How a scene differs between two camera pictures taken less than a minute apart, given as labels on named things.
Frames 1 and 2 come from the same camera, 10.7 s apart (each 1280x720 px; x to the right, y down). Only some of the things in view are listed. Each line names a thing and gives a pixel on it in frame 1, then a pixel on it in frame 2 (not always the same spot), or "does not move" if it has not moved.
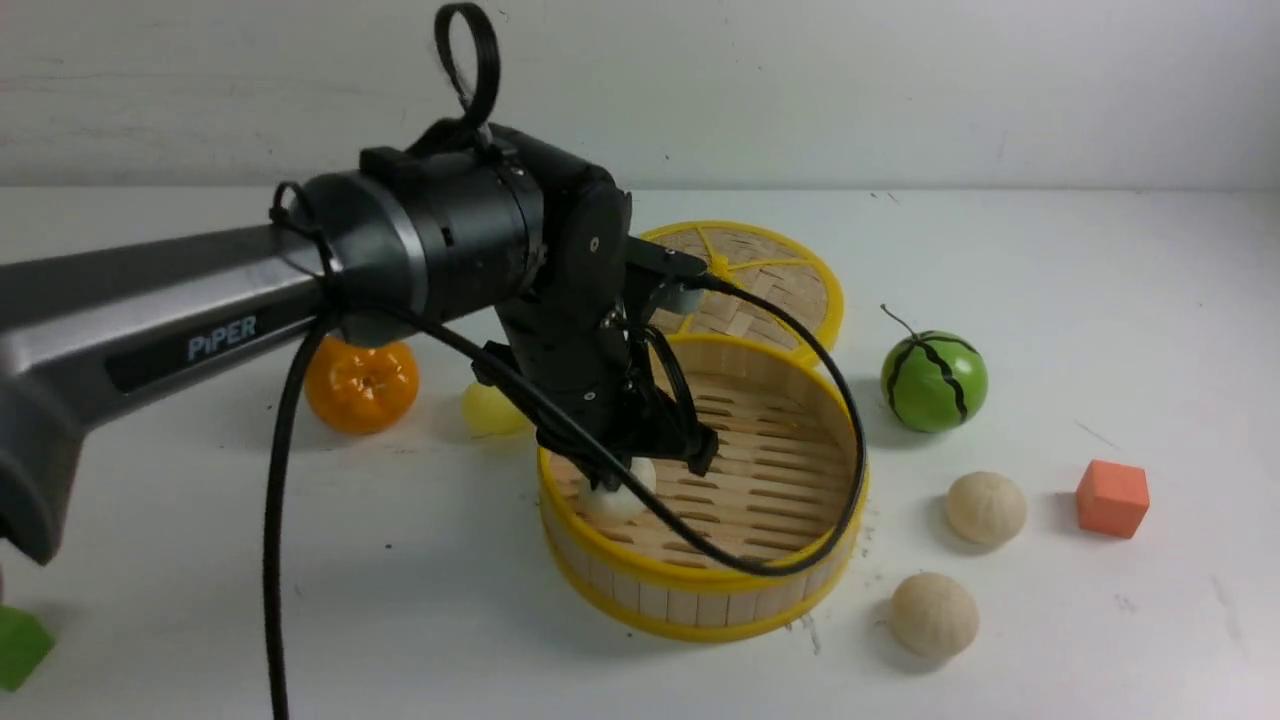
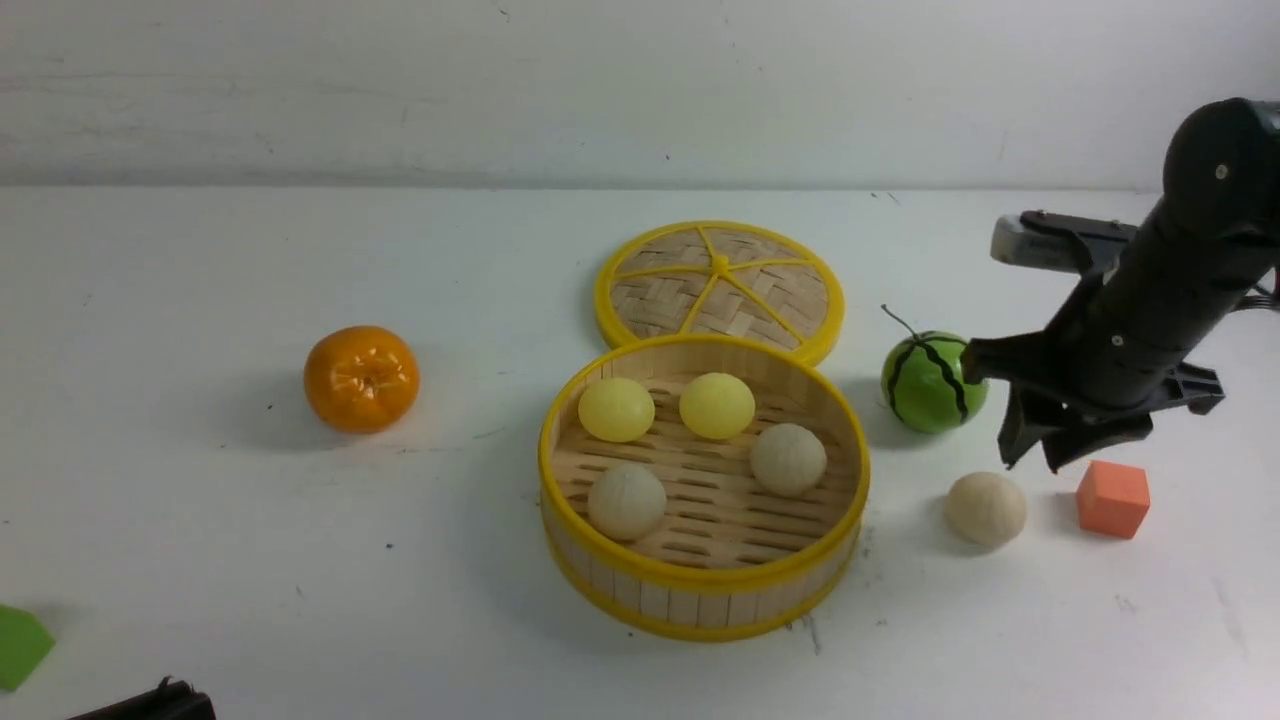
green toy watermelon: [935, 381] does not move
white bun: [932, 616] -> [788, 459]
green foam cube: [24, 644] does not move
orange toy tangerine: [362, 390] does not move
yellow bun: [486, 412] -> [717, 405]
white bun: [985, 507] does not move
